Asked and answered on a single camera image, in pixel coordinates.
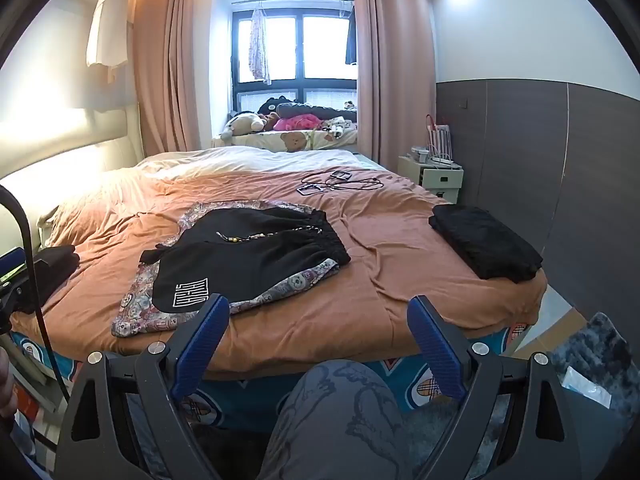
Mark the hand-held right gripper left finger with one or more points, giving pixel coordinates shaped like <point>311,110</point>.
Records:
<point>196,355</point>

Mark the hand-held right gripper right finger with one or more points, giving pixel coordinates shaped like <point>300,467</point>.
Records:
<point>440,355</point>

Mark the bear patterned cloth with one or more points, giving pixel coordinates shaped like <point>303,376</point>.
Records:
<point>145,305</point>

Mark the folded black pants stack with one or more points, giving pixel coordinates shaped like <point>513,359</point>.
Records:
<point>485,240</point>

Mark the blue printed bed sheet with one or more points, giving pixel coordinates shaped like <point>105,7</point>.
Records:
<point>400,377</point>

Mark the black cloth pile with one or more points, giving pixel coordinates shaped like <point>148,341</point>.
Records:
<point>55,270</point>

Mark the person's leg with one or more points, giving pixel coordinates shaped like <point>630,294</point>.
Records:
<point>340,420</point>

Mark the orange bed blanket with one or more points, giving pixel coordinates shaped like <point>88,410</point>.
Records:
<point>400,240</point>

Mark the clear plastic bag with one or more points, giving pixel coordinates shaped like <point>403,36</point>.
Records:
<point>587,387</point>

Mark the grey fluffy rug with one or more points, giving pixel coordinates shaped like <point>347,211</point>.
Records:
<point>595,345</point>

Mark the cream nightstand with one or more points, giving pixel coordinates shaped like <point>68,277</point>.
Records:
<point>440,182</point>

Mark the white padded headboard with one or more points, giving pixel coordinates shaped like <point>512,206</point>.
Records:
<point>60,130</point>

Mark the white power strip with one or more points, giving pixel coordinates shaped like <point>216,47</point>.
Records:
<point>447,162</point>

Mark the small grey device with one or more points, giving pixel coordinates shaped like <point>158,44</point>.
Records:
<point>419,152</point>

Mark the red striped bag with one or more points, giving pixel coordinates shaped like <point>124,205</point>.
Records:
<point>442,140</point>

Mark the white plush dog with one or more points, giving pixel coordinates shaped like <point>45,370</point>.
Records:
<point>242,125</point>

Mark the cow print plush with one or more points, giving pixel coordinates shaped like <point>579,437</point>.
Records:
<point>340,127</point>

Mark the pink cloth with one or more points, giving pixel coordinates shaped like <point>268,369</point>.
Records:
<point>297,123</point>

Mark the black plush toy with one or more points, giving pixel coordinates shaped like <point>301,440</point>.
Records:
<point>277,105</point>

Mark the long dark garment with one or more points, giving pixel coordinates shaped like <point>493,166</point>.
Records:
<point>320,111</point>

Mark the pink curtain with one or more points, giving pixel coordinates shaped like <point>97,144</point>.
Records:
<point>170,60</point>
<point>395,60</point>

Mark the hanging white shirt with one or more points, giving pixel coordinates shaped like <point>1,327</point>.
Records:
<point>107,25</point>

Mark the hanging floral garment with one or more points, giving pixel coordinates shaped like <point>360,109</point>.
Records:
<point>259,50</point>

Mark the hanging dark garment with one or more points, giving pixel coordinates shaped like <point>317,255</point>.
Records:
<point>351,40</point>

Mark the black framed window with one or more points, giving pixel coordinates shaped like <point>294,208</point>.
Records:
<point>320,45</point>

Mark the metal clothes rod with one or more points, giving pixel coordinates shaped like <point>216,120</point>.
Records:
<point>300,2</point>

